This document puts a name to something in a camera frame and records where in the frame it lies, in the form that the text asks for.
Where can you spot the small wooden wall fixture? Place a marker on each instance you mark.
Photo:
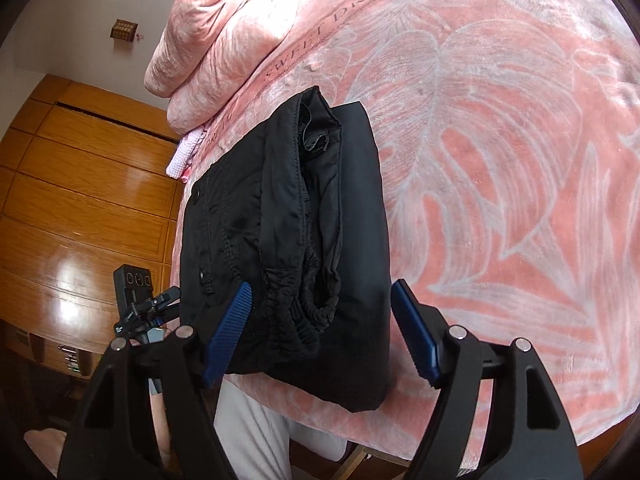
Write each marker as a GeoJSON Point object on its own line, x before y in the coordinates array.
{"type": "Point", "coordinates": [123, 30]}

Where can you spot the wooden wardrobe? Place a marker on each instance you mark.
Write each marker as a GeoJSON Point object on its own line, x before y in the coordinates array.
{"type": "Point", "coordinates": [90, 185]}

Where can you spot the pink white knit cloth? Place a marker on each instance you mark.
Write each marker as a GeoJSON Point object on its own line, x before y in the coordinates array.
{"type": "Point", "coordinates": [181, 157]}

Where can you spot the pink leaf-print blanket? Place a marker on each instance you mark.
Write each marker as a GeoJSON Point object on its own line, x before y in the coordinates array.
{"type": "Point", "coordinates": [500, 160]}

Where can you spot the wooden stool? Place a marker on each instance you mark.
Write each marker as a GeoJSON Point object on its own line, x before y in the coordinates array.
{"type": "Point", "coordinates": [372, 457]}

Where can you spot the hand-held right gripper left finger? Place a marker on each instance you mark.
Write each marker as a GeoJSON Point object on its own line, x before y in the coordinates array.
{"type": "Point", "coordinates": [230, 330]}

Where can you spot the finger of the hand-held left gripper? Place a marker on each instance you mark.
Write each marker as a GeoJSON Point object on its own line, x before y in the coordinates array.
{"type": "Point", "coordinates": [162, 297]}
{"type": "Point", "coordinates": [150, 319]}

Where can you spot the pink folded quilt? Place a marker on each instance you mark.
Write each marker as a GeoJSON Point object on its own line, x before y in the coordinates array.
{"type": "Point", "coordinates": [215, 45]}

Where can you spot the person's left forearm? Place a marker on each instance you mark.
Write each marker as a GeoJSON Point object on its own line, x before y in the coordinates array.
{"type": "Point", "coordinates": [161, 425]}

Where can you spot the black jacket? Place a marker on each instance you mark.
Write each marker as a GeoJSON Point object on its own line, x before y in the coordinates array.
{"type": "Point", "coordinates": [325, 260]}

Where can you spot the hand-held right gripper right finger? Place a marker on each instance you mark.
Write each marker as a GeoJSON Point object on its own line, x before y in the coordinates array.
{"type": "Point", "coordinates": [415, 330]}

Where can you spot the person's white trousered leg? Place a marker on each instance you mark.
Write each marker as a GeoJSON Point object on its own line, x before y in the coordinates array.
{"type": "Point", "coordinates": [260, 435]}

